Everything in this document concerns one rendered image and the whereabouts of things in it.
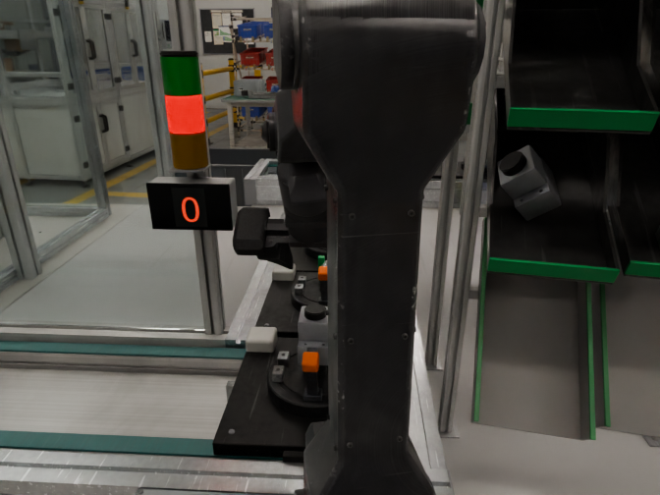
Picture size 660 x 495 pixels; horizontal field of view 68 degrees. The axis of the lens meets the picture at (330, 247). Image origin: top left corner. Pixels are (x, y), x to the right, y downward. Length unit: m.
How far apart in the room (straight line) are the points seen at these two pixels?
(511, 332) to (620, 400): 0.15
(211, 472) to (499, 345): 0.39
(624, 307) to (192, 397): 0.63
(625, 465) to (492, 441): 0.18
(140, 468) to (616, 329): 0.62
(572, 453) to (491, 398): 0.23
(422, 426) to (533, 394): 0.15
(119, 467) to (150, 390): 0.20
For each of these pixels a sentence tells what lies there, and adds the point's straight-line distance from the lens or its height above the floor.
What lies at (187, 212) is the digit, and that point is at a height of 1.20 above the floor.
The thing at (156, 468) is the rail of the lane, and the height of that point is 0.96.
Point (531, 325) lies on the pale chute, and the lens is 0.71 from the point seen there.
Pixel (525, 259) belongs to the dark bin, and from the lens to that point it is 0.60.
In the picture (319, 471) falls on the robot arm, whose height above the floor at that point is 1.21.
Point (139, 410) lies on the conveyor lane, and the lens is 0.83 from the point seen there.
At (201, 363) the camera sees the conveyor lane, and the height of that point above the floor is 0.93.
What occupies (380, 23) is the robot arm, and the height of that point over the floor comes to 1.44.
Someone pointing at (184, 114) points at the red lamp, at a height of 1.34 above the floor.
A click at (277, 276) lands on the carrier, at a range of 1.03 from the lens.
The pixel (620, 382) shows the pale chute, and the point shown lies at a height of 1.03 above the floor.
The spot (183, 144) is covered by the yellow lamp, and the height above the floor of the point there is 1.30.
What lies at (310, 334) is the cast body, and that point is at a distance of 0.67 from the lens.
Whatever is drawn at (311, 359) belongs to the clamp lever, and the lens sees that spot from 0.62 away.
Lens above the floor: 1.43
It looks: 23 degrees down
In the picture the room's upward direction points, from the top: straight up
